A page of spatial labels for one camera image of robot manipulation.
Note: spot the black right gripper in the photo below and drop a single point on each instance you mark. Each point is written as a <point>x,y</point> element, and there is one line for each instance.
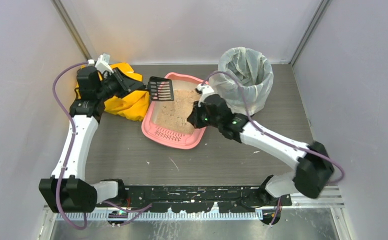
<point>198,112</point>

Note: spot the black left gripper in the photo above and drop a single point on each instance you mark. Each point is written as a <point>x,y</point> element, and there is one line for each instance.
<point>122,82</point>

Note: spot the black litter scoop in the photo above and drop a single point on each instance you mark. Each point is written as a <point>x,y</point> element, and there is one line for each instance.
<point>160,89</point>

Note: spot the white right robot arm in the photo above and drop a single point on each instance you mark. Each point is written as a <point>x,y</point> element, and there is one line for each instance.
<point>311,167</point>

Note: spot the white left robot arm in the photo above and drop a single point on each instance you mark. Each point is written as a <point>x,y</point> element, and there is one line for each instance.
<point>66,190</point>

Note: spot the beige cat litter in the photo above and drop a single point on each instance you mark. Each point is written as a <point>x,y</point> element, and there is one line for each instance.
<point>172,115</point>

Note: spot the pink litter box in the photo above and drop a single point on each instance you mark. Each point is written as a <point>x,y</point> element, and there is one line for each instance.
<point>167,137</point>

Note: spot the yellow cloth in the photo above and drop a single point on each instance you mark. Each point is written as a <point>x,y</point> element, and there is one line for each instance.
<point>133,109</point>

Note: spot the white plastic bin liner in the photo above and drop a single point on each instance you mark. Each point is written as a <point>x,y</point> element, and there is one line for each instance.
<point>255,76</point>

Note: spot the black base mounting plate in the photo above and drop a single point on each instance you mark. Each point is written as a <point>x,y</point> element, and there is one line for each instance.
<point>197,198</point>

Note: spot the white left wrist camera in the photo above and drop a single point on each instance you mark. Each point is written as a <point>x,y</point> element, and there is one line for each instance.
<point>102,64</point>

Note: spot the aluminium rail frame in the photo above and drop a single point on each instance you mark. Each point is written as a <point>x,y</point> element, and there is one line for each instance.
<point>304,219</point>

